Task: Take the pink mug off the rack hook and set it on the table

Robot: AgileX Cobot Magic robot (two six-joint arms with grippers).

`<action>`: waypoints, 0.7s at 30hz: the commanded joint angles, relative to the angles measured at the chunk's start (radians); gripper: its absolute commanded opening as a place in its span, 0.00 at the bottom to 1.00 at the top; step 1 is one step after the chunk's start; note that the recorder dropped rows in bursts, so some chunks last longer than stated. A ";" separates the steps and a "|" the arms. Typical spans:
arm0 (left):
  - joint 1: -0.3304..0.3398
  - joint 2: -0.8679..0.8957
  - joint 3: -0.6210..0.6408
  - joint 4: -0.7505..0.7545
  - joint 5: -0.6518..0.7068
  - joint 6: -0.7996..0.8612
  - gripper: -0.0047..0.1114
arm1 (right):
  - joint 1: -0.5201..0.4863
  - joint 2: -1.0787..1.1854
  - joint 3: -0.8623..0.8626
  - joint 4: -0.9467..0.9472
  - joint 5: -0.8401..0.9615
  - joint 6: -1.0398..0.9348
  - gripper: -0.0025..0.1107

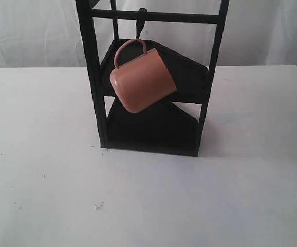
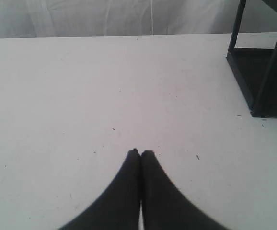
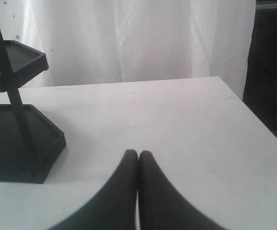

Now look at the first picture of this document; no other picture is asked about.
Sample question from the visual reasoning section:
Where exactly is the pink metal mug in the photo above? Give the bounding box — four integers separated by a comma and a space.
110, 39, 177, 113

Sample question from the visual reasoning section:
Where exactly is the white backdrop curtain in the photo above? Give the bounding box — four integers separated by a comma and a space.
0, 1, 297, 67

